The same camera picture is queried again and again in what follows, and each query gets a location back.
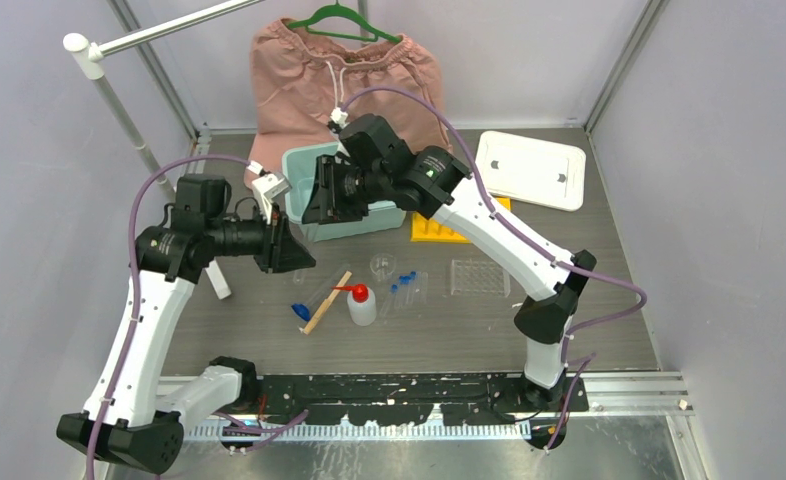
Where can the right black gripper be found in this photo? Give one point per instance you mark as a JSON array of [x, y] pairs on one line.
[[322, 207]]

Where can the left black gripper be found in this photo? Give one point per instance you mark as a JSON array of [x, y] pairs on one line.
[[282, 251]]

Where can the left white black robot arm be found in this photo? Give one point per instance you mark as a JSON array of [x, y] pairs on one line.
[[124, 421]]

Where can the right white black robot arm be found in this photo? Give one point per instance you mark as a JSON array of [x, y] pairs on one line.
[[546, 272]]

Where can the teal plastic bin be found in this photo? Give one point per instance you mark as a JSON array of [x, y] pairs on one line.
[[298, 166]]

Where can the blue cap test tube lying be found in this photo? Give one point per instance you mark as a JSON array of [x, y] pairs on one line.
[[305, 309]]

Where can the wooden test tube clamp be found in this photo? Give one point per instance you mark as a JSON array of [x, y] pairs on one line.
[[326, 303]]

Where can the white red wash bottle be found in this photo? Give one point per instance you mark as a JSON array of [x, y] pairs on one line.
[[362, 304]]

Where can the small clear glass beaker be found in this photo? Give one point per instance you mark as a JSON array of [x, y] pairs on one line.
[[382, 267]]

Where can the yellow test tube rack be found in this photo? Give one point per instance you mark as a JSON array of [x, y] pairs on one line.
[[431, 230]]

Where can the blue capped test tube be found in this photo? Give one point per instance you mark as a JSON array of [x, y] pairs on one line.
[[416, 288], [389, 301]]

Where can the pink shorts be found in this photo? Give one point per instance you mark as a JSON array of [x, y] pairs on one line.
[[298, 78]]

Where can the clear well plate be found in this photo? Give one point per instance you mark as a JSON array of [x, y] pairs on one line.
[[478, 278]]

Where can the green clothes hanger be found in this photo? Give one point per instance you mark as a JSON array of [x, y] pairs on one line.
[[336, 20]]

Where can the white plastic tray lid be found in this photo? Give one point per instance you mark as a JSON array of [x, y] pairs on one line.
[[531, 170]]

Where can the white metal clothes rack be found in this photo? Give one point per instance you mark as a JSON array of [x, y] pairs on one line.
[[88, 55]]

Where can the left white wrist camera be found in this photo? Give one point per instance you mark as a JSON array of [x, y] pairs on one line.
[[266, 187]]

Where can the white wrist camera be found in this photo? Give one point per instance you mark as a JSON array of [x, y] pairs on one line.
[[266, 187], [338, 120]]

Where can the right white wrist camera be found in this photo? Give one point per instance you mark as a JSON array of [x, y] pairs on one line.
[[338, 120]]

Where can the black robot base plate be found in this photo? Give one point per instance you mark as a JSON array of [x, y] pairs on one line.
[[459, 399]]

